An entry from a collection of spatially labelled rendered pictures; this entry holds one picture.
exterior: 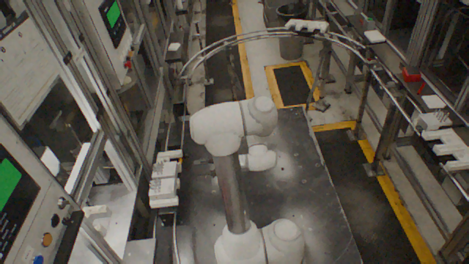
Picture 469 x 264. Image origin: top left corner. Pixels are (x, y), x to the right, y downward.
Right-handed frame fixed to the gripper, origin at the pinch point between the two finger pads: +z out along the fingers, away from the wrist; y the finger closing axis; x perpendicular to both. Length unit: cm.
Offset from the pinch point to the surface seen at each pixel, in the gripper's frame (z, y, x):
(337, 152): -106, -91, -79
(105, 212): 44, 6, 26
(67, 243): 28, 47, 64
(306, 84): -102, -91, -189
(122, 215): 37.4, 1.0, 25.8
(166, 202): 17.3, -2.4, 18.5
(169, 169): 16.5, 2.5, 0.5
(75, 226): 27, 47, 58
